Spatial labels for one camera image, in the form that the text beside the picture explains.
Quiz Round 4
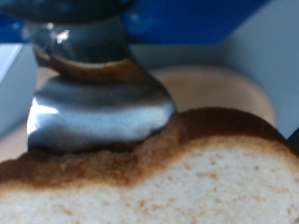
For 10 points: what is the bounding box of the spatula with blue block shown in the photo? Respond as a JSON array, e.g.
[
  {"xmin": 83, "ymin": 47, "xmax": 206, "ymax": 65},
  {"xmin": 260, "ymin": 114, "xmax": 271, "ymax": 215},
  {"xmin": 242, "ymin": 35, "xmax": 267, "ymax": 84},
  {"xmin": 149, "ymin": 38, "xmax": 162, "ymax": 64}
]
[{"xmin": 0, "ymin": 0, "xmax": 272, "ymax": 155}]

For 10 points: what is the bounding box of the white bread slice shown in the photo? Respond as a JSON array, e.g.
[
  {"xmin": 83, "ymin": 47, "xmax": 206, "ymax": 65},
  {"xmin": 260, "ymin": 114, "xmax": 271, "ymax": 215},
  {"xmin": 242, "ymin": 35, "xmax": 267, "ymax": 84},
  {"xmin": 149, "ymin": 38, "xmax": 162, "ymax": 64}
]
[{"xmin": 0, "ymin": 106, "xmax": 299, "ymax": 224}]

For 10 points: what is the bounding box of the silver toaster oven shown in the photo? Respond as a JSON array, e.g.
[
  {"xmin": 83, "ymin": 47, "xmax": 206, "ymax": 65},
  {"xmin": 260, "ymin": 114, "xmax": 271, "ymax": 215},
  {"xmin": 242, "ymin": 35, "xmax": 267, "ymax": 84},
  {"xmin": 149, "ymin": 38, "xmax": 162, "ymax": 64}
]
[{"xmin": 0, "ymin": 0, "xmax": 299, "ymax": 141}]

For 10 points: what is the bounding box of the round wooden board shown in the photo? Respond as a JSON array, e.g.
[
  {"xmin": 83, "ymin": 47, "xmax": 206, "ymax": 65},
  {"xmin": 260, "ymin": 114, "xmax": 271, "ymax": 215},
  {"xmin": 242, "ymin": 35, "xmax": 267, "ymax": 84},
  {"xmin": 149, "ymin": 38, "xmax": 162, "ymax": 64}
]
[{"xmin": 0, "ymin": 63, "xmax": 278, "ymax": 162}]

